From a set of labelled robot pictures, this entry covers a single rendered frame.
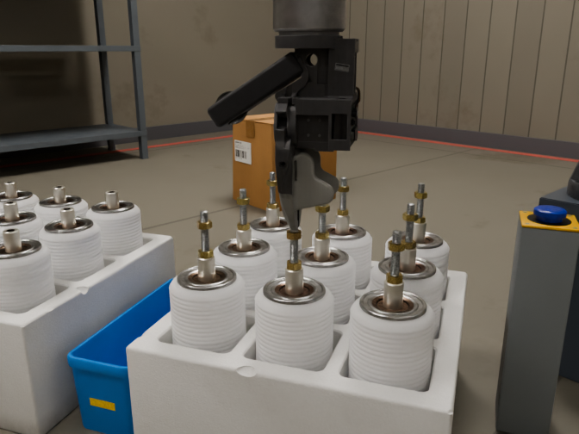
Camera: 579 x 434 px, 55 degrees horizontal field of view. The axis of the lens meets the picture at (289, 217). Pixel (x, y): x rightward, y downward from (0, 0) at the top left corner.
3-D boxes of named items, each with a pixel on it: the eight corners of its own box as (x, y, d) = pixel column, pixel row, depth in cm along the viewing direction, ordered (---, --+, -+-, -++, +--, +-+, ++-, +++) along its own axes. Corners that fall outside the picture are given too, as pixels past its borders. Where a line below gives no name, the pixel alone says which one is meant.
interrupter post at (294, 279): (283, 296, 66) (282, 270, 65) (286, 288, 68) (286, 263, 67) (302, 298, 66) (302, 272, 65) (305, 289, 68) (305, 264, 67)
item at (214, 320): (164, 396, 77) (155, 275, 71) (224, 373, 82) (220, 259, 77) (198, 432, 69) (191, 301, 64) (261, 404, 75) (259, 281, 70)
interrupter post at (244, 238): (239, 253, 80) (239, 232, 79) (233, 248, 82) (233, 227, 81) (254, 251, 81) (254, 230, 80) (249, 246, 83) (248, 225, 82)
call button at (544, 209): (531, 217, 76) (532, 203, 75) (563, 220, 75) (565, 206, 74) (532, 226, 72) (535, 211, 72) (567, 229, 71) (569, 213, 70)
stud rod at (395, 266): (392, 296, 62) (396, 232, 60) (387, 293, 63) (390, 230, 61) (399, 294, 63) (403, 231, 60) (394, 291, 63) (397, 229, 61)
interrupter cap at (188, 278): (166, 278, 71) (165, 273, 71) (217, 264, 76) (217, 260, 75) (195, 298, 66) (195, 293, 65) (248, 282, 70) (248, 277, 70)
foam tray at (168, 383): (251, 331, 109) (249, 244, 103) (457, 368, 96) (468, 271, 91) (135, 467, 73) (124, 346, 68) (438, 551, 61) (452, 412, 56)
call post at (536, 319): (494, 402, 87) (519, 212, 78) (544, 412, 85) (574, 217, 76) (494, 430, 80) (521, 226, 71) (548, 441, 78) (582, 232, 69)
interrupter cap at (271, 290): (256, 304, 64) (256, 299, 64) (270, 278, 71) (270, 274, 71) (320, 309, 63) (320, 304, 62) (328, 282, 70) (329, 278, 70)
